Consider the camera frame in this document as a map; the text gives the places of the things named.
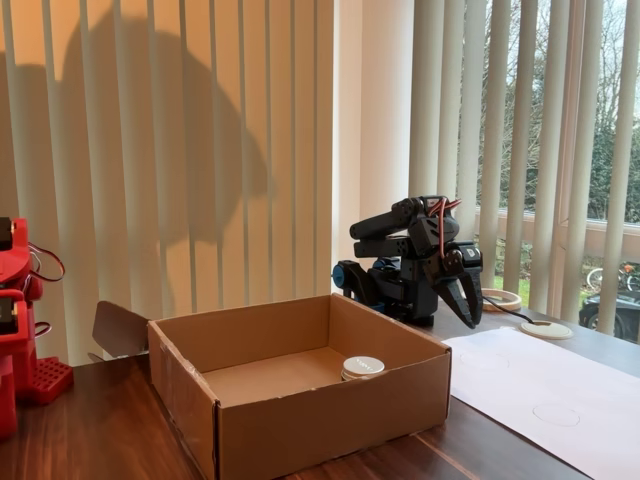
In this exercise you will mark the small jar with silver lid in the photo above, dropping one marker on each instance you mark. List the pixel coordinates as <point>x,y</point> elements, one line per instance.
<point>362,367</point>

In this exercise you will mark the red leader robot arm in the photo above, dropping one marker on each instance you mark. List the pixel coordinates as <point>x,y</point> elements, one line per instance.
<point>10,350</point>

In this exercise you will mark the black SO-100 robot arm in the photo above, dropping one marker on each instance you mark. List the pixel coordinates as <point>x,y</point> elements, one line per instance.
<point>385,227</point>

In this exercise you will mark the open brown cardboard box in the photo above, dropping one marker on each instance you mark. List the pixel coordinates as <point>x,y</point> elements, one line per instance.
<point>325,425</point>

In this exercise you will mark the masking tape roll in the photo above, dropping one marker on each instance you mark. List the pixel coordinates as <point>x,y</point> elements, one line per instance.
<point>505,302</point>

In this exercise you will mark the white round desk grommet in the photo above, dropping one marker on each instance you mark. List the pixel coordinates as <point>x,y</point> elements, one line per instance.
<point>547,331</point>

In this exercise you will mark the black blue table clamp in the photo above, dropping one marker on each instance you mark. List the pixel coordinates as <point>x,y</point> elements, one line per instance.
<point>357,280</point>

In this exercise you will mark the dark parked car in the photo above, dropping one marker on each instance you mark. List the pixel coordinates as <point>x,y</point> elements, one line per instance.
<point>589,312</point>

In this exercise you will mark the white paper sheet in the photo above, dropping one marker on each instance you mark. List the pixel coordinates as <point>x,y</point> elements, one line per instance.
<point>540,390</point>

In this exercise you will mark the parked bicycle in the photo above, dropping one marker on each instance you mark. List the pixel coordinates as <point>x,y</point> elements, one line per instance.
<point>626,270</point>

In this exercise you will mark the white vertical blind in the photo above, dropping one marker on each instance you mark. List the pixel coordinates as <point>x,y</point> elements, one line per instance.
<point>425,100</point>
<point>150,150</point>

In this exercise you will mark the red perforated base block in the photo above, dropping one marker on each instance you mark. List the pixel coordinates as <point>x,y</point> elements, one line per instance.
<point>47,380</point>

